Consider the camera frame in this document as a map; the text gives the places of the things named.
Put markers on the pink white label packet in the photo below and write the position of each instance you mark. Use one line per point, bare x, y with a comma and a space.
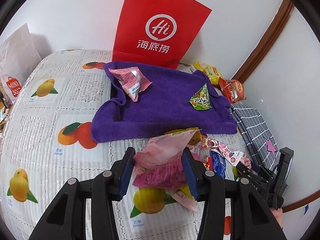
186, 201

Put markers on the large pink snack bag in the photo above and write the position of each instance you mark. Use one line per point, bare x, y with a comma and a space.
168, 177

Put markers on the yellow snack packet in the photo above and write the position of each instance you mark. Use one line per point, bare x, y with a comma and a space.
194, 139

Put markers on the strawberry print snack packet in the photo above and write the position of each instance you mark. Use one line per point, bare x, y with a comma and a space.
233, 157

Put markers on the person's right hand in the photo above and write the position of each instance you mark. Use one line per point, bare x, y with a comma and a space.
278, 214

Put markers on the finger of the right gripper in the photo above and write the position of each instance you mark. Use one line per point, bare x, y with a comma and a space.
246, 172

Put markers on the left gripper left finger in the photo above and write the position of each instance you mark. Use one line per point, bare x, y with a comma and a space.
65, 217

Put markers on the purple towel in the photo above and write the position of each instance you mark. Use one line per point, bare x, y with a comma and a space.
164, 106

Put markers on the pink barcode snack packet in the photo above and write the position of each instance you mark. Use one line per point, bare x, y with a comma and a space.
132, 80

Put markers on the pale pink peach packet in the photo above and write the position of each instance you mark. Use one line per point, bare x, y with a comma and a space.
165, 149

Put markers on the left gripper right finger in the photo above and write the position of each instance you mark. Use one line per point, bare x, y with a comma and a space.
251, 218

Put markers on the green chicken snack packet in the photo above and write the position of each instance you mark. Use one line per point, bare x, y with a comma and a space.
200, 101

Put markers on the brown wooden door frame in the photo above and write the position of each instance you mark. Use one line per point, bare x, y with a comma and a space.
266, 42

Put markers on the fruit print tablecloth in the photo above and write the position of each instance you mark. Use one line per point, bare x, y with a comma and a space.
45, 140

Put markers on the grey checked cloth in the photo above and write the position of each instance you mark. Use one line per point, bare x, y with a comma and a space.
257, 135

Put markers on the white Miniso paper bag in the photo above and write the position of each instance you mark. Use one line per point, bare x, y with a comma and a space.
19, 58

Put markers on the blue snack packet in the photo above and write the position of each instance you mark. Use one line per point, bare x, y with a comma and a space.
218, 164

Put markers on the red paper shopping bag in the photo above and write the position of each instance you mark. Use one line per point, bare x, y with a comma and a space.
158, 32

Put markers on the yellow chips bag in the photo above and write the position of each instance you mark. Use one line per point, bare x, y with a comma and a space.
213, 73

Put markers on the orange chips bag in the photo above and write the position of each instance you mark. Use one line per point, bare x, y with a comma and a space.
233, 90

